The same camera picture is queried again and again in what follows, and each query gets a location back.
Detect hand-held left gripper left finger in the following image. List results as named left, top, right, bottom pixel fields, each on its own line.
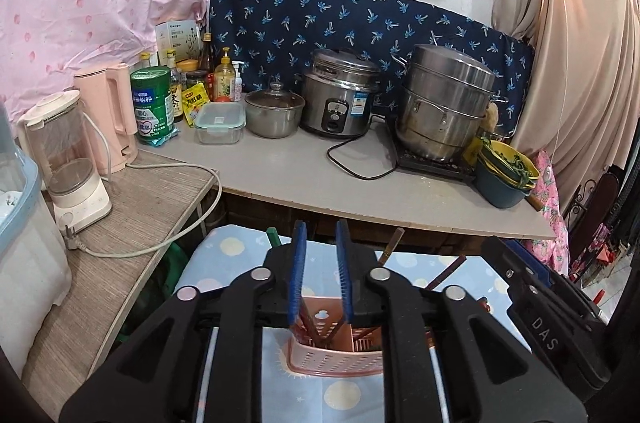
left=59, top=220, right=308, bottom=423

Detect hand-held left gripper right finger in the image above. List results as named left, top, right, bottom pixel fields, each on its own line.
left=334, top=219, right=587, bottom=423

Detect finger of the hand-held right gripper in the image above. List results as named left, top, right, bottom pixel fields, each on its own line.
left=479, top=235, right=532, bottom=305

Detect brown chopstick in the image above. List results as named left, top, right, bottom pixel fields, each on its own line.
left=299, top=313, right=322, bottom=350
left=324, top=227, right=405, bottom=345
left=424, top=255, right=467, bottom=292

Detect pink plastic utensil basket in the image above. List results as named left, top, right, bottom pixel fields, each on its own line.
left=285, top=295, right=386, bottom=377

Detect blue dotted tablecloth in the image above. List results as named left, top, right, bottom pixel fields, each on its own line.
left=172, top=225, right=532, bottom=423

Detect blue plastic bowl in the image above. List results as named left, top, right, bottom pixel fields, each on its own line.
left=473, top=152, right=532, bottom=210

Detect pink floral cloth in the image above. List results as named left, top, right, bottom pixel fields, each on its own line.
left=519, top=150, right=571, bottom=277

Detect yellow colander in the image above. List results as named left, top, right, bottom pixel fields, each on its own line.
left=477, top=140, right=541, bottom=192

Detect green leafy vegetables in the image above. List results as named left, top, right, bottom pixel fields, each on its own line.
left=482, top=141, right=531, bottom=184

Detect dark metal chair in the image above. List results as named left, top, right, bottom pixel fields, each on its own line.
left=567, top=165, right=626, bottom=265

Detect black induction cooker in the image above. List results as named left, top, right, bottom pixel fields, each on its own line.
left=389, top=132, right=479, bottom=182

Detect tan loofah scrubber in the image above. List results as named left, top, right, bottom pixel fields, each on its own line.
left=482, top=101, right=501, bottom=135

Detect row of hanging clothes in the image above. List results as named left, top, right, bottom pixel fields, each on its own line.
left=565, top=0, right=640, bottom=265

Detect small pot with glass lid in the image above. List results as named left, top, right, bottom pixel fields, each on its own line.
left=243, top=80, right=306, bottom=139

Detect steel steamer pot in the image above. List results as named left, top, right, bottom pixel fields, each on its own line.
left=394, top=44, right=509, bottom=163

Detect steel rice cooker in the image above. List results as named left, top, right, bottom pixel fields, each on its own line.
left=294, top=47, right=384, bottom=139

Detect yellow seasoning packet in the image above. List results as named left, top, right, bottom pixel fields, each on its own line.
left=182, top=90, right=210, bottom=126

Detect beige curtain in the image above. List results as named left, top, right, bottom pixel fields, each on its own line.
left=492, top=0, right=640, bottom=210

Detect yellow dish soap bottle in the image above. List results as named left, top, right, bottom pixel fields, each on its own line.
left=213, top=47, right=237, bottom=103

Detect white labelled sauce bottle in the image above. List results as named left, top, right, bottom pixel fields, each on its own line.
left=167, top=51, right=185, bottom=124

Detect dark glass jar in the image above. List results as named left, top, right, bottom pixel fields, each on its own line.
left=183, top=70, right=209, bottom=96

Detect green tin can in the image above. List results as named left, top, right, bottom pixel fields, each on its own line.
left=129, top=66, right=175, bottom=139

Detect dark sauce bottle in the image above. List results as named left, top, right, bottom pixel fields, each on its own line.
left=198, top=32, right=215, bottom=102

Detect pink electric kettle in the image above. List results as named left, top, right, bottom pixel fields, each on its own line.
left=73, top=60, right=140, bottom=175

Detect navy blue printed cloth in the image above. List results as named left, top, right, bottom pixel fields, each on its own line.
left=207, top=0, right=535, bottom=139

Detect white blender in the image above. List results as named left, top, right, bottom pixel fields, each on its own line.
left=17, top=90, right=114, bottom=234

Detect white carton box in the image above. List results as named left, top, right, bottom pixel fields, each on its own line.
left=154, top=20, right=201, bottom=66

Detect white dish cabinet blue lid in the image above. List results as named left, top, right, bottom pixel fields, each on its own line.
left=0, top=102, right=74, bottom=380

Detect floral plate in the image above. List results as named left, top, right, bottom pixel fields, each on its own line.
left=0, top=188, right=29, bottom=224

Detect black power cable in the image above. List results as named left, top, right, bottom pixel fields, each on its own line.
left=327, top=112, right=401, bottom=180

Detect white power cable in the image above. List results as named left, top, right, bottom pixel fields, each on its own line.
left=59, top=110, right=222, bottom=259

